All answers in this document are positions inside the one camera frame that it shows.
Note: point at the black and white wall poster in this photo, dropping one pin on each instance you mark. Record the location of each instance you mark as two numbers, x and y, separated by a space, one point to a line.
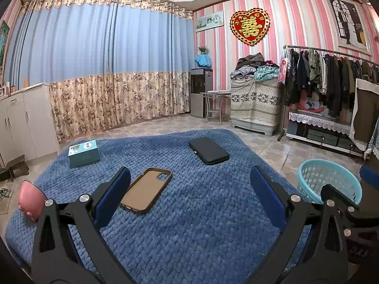
348 23

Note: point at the teal cardboard box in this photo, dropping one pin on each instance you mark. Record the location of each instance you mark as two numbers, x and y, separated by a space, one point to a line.
84 153

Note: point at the blue knitted blanket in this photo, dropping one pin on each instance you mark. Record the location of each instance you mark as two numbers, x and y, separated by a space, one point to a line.
192 227

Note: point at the grey water dispenser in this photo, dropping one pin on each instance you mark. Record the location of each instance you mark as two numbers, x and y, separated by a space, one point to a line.
200 94

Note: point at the blue and floral curtain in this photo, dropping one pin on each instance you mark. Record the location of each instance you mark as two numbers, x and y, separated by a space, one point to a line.
103 65

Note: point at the metal clothes rack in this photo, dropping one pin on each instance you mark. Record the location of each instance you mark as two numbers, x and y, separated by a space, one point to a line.
331 53

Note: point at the landscape wall picture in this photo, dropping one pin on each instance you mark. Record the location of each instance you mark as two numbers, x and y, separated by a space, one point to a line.
209 20

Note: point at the brown phone case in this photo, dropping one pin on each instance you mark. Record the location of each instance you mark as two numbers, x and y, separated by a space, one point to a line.
145 192

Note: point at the pile of folded clothes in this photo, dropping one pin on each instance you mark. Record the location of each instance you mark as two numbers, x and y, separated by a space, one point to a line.
251 66

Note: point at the row of hanging clothes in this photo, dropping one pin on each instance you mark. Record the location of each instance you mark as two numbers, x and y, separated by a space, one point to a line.
325 77

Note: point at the small wooden stool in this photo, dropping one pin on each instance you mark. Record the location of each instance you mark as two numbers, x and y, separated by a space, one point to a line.
17 167

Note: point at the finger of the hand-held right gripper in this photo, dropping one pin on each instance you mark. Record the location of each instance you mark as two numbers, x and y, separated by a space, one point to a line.
340 196
370 177

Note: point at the small potted plant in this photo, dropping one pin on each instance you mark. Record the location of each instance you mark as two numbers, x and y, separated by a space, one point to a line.
203 50

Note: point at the small wooden side table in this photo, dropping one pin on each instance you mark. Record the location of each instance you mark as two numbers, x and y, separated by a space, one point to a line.
214 103

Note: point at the white cabinet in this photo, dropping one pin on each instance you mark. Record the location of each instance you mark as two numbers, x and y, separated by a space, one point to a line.
26 121

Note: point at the light blue plastic basket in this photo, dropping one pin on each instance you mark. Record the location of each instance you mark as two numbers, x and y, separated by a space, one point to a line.
322 177

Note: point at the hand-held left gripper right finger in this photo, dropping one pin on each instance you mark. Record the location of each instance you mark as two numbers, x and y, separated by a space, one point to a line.
268 198

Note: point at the blue patterned fringed cloth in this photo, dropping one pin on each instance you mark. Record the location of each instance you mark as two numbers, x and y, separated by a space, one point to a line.
373 142

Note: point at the red and white toy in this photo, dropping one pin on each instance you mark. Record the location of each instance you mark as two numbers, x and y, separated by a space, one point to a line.
309 106

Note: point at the red heart wall decoration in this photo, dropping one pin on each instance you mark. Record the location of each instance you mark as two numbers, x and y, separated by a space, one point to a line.
250 26

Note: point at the pink hanging bag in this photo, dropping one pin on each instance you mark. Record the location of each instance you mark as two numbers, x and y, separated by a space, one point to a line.
282 66

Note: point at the patterned cloth on floor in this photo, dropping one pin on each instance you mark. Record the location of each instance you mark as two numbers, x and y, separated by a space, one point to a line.
4 193

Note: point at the brown chair with beige cloth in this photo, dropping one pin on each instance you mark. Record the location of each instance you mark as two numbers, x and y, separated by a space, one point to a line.
365 112

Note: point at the green wall picture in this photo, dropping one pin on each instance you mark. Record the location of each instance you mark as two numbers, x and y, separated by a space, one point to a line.
4 43

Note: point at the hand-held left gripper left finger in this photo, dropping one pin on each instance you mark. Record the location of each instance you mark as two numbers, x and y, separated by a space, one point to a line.
114 198

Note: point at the lace covered low cabinet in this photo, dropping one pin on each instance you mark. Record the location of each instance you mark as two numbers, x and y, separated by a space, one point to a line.
319 130

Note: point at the black zipper case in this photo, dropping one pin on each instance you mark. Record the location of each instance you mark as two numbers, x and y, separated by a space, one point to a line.
208 151

